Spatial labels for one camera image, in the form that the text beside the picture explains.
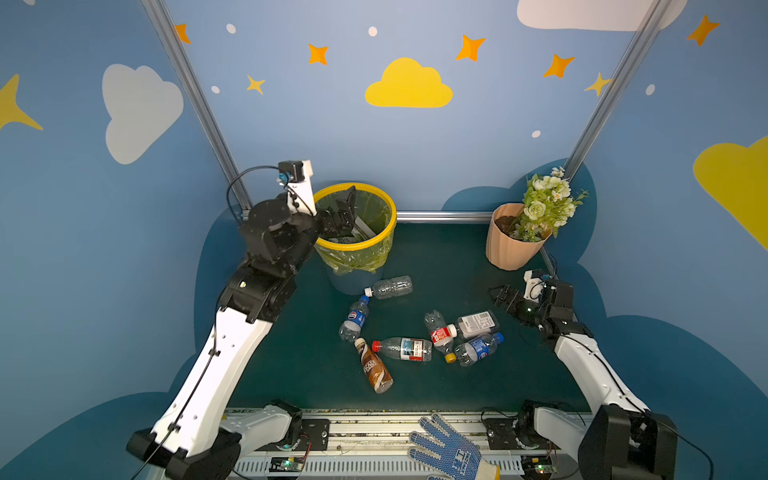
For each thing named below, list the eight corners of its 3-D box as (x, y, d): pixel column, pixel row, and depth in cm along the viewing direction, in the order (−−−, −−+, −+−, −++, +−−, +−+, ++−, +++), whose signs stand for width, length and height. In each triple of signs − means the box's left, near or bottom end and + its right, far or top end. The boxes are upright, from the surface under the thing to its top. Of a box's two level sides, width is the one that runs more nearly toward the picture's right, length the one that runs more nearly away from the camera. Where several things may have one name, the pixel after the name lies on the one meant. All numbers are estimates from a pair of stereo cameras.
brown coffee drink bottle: (377, 397, 80) (377, 392, 77) (352, 347, 89) (351, 342, 86) (395, 386, 82) (395, 382, 79) (368, 339, 91) (367, 333, 88)
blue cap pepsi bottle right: (461, 369, 86) (464, 364, 83) (451, 352, 89) (454, 346, 86) (507, 349, 90) (511, 344, 87) (496, 333, 93) (500, 327, 90)
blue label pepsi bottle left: (338, 337, 91) (337, 333, 89) (357, 298, 101) (356, 292, 98) (356, 343, 90) (355, 339, 88) (374, 303, 99) (373, 297, 97)
